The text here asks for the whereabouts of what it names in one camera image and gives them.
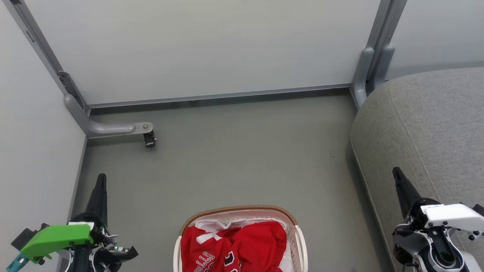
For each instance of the grey partition bottom rail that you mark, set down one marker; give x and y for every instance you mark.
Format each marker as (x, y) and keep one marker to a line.
(227, 95)

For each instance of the grey partition corner post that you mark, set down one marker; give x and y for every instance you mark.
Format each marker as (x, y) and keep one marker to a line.
(41, 49)

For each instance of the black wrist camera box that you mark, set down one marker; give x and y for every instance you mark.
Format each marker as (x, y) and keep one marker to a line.
(23, 237)
(478, 210)

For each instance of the long grey partition foot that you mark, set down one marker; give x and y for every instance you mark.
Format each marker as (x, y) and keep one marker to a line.
(102, 129)

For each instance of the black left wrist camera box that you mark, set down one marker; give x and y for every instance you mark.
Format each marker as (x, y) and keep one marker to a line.
(23, 237)

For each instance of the grey double partition post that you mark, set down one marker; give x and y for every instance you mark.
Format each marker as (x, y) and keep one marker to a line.
(387, 22)

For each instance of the short grey partition foot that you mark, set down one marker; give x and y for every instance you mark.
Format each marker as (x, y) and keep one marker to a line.
(382, 64)
(361, 75)

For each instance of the white brown-rimmed laundry basket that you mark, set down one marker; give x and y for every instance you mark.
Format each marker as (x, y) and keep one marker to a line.
(298, 245)

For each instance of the white basket liner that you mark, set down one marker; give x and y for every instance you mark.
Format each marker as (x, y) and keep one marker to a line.
(290, 261)

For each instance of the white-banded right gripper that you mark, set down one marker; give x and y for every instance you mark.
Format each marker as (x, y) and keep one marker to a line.
(453, 216)

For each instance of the grey fabric sofa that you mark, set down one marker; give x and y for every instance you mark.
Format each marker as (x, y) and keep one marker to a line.
(435, 124)

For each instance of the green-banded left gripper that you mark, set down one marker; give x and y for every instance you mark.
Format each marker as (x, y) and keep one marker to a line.
(56, 238)

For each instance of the black caster wheel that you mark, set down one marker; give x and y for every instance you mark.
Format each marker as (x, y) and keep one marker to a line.
(149, 139)

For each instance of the red and white jersey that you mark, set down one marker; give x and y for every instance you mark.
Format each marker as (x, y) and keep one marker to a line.
(249, 245)

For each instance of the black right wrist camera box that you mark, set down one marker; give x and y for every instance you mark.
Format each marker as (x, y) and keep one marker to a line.
(478, 210)

